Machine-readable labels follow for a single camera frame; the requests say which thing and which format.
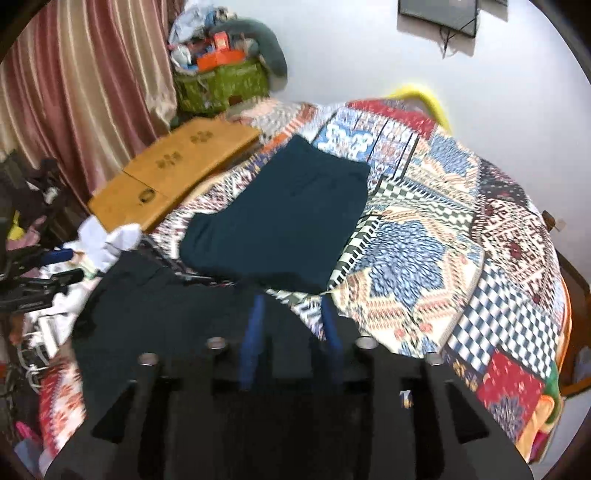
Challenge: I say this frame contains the black pants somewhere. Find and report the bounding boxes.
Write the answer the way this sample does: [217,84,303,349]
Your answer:
[71,252,315,419]

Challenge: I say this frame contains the white cloth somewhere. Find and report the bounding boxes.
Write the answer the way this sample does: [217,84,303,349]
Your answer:
[63,215,143,277]

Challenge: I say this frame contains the folded dark teal pants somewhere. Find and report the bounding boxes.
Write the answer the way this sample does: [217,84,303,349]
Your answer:
[179,135,370,294]

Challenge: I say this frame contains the colourful patchwork bedspread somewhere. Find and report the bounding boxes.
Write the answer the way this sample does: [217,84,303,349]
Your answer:
[38,97,573,462]

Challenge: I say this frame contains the wooden lap table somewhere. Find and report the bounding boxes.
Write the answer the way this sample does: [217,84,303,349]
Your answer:
[89,118,260,232]

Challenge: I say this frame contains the pink striped curtain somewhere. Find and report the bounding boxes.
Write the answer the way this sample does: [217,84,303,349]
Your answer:
[1,1,183,203]

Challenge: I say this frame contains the yellow pillow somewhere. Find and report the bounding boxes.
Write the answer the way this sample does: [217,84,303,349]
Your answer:
[389,83,453,135]

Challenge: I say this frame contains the green patterned storage bag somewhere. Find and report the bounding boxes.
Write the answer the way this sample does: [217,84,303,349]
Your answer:
[173,60,270,116]

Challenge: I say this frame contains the grey neck pillow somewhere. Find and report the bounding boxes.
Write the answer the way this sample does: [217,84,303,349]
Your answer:
[221,19,287,78]

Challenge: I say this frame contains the orange box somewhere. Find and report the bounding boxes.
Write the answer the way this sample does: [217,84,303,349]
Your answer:
[197,49,246,73]

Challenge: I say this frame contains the black framed wall picture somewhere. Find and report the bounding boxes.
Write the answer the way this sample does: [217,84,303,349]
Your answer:
[399,0,480,38]

